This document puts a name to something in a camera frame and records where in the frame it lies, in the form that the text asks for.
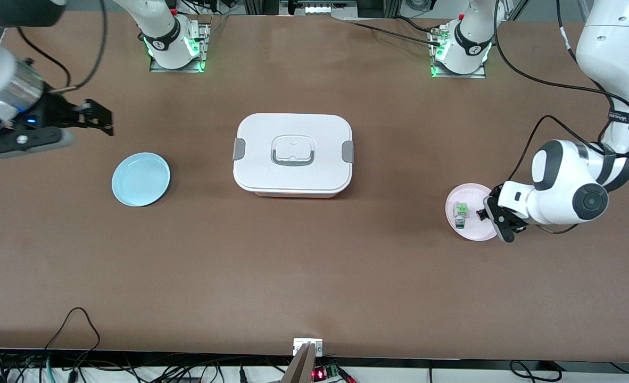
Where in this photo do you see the green white switch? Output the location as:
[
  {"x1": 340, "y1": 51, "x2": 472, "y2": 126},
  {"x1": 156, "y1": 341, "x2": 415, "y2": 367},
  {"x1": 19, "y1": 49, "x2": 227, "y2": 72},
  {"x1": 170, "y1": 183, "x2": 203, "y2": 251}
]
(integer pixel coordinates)
[{"x1": 452, "y1": 201, "x2": 470, "y2": 230}]

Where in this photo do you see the white metal camera bracket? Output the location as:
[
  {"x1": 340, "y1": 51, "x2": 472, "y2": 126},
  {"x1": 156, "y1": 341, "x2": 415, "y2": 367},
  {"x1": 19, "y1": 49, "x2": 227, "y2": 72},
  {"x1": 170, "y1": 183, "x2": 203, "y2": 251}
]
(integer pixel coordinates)
[{"x1": 293, "y1": 338, "x2": 324, "y2": 357}]

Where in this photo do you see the thin black looped cable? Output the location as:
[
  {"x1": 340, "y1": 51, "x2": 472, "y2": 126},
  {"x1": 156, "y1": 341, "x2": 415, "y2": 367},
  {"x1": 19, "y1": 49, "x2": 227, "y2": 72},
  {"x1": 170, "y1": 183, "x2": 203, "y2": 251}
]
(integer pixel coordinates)
[{"x1": 43, "y1": 307, "x2": 101, "y2": 368}]

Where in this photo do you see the light pink round plate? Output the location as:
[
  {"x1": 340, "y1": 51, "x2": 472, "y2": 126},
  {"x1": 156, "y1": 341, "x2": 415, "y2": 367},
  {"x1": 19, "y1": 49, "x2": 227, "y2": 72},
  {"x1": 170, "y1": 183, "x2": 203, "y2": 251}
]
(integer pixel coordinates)
[{"x1": 445, "y1": 183, "x2": 501, "y2": 242}]

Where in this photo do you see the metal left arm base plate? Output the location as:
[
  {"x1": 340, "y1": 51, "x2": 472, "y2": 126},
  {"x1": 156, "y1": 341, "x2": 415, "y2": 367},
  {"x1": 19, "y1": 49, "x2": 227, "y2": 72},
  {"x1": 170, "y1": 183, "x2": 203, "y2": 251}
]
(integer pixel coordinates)
[{"x1": 429, "y1": 27, "x2": 487, "y2": 79}]

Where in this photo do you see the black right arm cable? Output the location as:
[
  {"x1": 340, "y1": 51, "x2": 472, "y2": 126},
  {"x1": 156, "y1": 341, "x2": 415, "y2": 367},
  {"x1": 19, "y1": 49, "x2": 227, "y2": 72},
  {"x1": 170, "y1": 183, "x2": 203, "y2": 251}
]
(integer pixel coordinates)
[{"x1": 16, "y1": 0, "x2": 108, "y2": 92}]

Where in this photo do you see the white lidded plastic box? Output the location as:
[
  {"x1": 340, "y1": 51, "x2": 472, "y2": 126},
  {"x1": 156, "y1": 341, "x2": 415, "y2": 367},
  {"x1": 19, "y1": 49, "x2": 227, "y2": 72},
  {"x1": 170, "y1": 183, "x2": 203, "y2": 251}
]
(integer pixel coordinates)
[{"x1": 233, "y1": 113, "x2": 355, "y2": 199}]

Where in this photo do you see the light blue round plate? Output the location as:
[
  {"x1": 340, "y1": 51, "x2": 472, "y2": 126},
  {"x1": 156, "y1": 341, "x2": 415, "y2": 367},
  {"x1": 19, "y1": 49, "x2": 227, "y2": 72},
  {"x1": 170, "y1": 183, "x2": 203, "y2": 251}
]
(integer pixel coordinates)
[{"x1": 112, "y1": 152, "x2": 171, "y2": 207}]

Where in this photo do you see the black cable to arm base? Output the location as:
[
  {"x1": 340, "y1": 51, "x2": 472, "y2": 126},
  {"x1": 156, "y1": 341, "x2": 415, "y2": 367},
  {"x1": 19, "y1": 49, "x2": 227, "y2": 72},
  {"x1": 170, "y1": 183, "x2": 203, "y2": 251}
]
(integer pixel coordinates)
[{"x1": 345, "y1": 17, "x2": 444, "y2": 45}]

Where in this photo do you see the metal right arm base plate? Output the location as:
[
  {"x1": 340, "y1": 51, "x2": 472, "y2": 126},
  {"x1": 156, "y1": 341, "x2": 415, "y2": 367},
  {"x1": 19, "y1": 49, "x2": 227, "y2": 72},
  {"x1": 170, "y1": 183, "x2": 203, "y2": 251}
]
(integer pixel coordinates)
[{"x1": 150, "y1": 20, "x2": 212, "y2": 73}]

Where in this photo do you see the circuit board with red light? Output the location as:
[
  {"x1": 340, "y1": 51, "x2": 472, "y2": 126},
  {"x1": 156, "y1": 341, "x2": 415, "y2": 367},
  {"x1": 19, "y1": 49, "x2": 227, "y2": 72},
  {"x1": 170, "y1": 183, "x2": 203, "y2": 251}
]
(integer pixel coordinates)
[{"x1": 312, "y1": 363, "x2": 343, "y2": 381}]

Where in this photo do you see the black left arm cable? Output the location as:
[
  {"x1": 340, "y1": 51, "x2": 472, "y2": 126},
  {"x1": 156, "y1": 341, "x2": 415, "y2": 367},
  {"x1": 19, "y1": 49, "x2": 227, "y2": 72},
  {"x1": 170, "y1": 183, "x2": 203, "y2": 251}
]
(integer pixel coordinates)
[{"x1": 492, "y1": 0, "x2": 629, "y2": 235}]

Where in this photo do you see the black coiled cable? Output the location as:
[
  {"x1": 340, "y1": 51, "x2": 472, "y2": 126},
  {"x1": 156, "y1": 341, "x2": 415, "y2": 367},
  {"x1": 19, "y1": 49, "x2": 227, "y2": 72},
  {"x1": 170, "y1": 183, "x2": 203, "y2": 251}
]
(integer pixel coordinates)
[{"x1": 508, "y1": 360, "x2": 562, "y2": 383}]

